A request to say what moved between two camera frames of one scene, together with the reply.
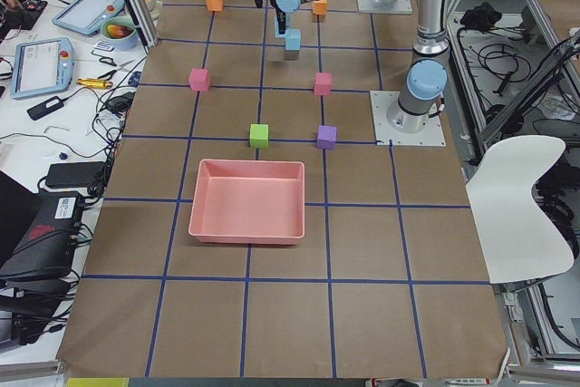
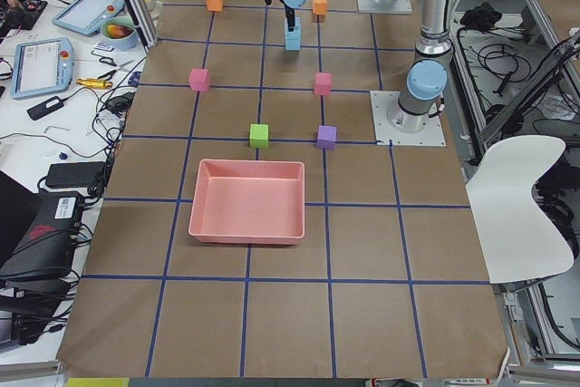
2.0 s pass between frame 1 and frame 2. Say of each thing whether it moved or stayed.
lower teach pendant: stayed
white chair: stayed
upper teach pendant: stayed
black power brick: stayed
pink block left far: stayed
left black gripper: moved
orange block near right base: stayed
